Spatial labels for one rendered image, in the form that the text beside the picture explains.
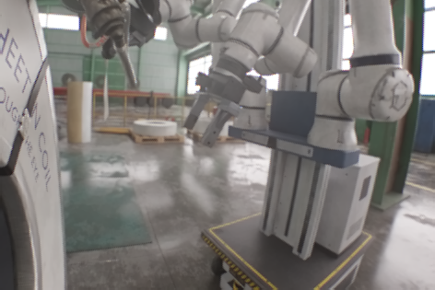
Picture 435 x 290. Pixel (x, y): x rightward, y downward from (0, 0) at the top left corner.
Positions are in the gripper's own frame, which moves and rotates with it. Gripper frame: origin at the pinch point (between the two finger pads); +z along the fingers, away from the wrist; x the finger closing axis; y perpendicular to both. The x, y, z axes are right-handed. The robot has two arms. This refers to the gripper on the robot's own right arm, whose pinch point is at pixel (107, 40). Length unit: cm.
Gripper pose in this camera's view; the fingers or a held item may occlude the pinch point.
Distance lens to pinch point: 66.5
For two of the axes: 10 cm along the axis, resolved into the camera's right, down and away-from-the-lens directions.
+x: -7.3, -6.9, -0.5
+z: -6.0, 6.6, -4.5
